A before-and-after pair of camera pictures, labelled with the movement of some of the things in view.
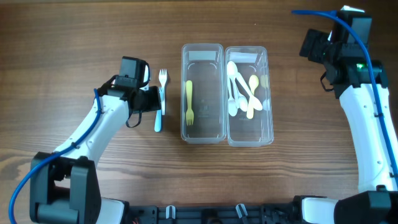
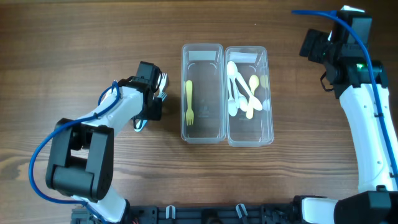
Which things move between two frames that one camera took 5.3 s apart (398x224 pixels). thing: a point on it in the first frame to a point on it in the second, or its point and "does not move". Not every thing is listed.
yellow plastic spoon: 253,83 does not move
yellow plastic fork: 189,114 does not move
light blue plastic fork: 158,120 to 138,124
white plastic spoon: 242,101 does not move
